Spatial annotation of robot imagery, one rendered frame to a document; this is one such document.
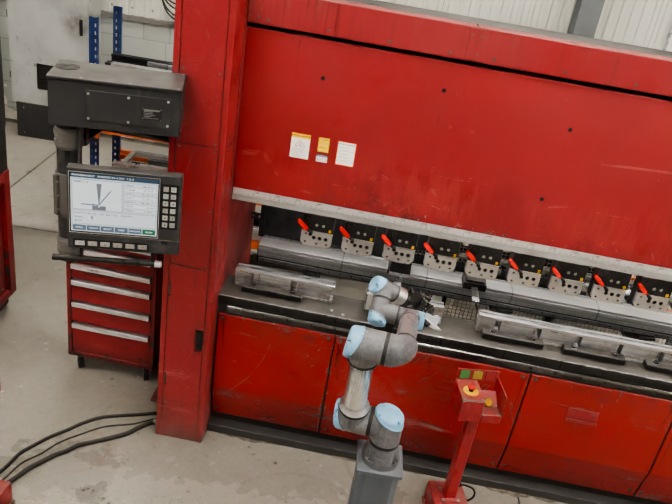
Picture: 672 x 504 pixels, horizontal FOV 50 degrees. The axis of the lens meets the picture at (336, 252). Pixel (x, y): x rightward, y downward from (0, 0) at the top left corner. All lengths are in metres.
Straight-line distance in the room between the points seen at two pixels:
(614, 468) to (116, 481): 2.51
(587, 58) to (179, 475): 2.71
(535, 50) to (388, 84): 0.62
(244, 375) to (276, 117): 1.36
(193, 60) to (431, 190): 1.18
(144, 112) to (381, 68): 1.00
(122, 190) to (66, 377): 1.73
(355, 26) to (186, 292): 1.44
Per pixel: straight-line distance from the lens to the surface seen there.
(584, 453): 4.02
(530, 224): 3.40
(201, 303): 3.50
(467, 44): 3.12
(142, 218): 3.06
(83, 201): 3.07
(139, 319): 4.11
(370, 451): 2.86
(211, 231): 3.31
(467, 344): 3.56
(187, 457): 3.95
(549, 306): 3.93
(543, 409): 3.81
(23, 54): 7.80
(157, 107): 2.90
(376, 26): 3.12
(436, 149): 3.24
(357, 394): 2.65
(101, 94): 2.92
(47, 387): 4.42
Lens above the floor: 2.73
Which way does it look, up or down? 27 degrees down
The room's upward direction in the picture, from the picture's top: 10 degrees clockwise
